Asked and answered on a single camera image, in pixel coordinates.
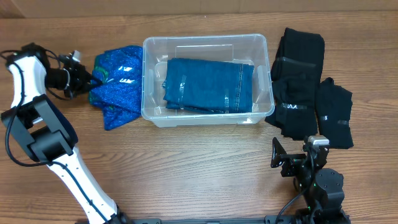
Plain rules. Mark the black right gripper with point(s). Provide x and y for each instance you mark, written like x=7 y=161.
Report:
x=291 y=160

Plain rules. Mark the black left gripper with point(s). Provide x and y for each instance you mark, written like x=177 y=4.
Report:
x=82 y=77

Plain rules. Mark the sparkly blue garment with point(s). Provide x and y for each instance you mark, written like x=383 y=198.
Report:
x=120 y=95

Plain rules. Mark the small black garment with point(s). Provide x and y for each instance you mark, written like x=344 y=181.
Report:
x=333 y=108

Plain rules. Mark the large black garment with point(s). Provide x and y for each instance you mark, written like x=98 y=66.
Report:
x=295 y=75

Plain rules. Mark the dark teal garment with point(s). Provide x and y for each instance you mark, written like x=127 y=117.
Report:
x=207 y=86

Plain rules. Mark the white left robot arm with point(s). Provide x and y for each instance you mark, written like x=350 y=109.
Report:
x=38 y=134

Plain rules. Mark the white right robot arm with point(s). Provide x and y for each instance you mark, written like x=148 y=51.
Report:
x=321 y=188

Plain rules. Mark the clear plastic storage bin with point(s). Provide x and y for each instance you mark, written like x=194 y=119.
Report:
x=250 y=49

